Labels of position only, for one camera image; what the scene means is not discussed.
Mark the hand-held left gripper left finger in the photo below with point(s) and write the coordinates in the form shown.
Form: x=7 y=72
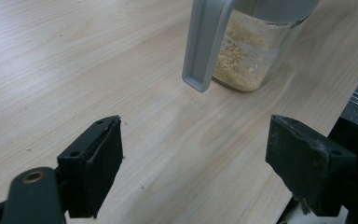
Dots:
x=90 y=168

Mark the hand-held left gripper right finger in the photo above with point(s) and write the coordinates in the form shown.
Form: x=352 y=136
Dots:
x=310 y=168

